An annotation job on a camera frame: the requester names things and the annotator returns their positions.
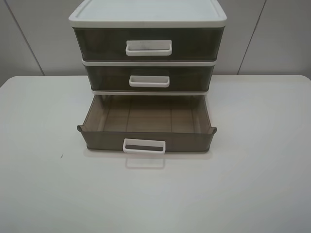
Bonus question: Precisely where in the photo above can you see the dark translucent drawer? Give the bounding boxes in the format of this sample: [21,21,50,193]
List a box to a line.
[74,28,224,62]
[85,66,214,92]
[77,95,217,153]

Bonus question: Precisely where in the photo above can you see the white plastic drawer cabinet frame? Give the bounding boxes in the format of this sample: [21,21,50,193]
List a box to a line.
[69,0,227,96]

